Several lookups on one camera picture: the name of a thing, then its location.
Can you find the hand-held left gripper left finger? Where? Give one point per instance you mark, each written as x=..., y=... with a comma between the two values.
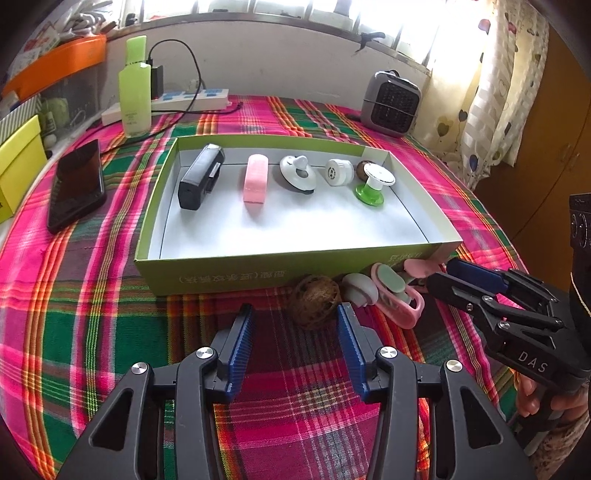
x=240, y=344

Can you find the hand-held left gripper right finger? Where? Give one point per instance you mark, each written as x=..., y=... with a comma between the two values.
x=350, y=348

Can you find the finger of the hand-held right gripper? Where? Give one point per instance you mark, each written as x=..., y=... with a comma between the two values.
x=475, y=274
x=461, y=295

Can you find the pink plastic clip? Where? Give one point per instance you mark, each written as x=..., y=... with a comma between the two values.
x=420, y=268

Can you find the brown walnut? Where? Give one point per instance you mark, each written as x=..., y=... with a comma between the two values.
x=316, y=300
x=362, y=168

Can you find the small white oval gadget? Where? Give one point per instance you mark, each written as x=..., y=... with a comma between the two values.
x=360, y=288

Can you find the pink green oval clipper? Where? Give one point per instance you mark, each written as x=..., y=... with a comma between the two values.
x=397, y=295

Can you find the green cardboard box lid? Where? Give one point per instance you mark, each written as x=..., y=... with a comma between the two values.
x=286, y=230

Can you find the white green roller gadget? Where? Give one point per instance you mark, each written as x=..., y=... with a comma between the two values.
x=371, y=184

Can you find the pink plastic holder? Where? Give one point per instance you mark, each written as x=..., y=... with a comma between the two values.
x=256, y=180

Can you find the white round face gadget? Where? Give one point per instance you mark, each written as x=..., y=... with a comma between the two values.
x=298, y=175

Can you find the person's right forearm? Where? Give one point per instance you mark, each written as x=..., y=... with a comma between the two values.
x=561, y=445

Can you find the person's right hand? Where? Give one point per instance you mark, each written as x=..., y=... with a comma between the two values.
x=526, y=397

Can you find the wooden cabinet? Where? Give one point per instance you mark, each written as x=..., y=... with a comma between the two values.
x=549, y=161

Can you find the black rectangular device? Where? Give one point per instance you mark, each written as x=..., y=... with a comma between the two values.
x=198, y=180

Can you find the small white round plug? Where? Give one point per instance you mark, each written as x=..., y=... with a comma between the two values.
x=338, y=171

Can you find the small grey fan heater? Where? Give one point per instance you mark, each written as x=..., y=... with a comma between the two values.
x=392, y=104

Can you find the heart print curtain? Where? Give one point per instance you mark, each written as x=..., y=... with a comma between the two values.
x=503, y=83

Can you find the black smartphone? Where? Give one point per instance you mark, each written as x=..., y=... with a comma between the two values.
x=76, y=184

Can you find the white blue power strip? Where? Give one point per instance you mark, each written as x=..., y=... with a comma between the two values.
x=198, y=99

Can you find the black window clamp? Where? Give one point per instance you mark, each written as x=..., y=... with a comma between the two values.
x=369, y=40

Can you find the green plastic bottle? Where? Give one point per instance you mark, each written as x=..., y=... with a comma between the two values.
x=135, y=97

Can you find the black charger plug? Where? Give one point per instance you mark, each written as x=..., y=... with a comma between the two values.
x=157, y=82

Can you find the yellow-green cardboard box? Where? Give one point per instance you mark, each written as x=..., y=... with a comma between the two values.
x=18, y=170

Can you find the clear plastic storage bin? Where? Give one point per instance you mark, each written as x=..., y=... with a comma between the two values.
x=74, y=101

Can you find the green white striped box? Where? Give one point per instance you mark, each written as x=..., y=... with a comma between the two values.
x=21, y=117

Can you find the orange plastic lid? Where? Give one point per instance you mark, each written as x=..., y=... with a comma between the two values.
x=55, y=62

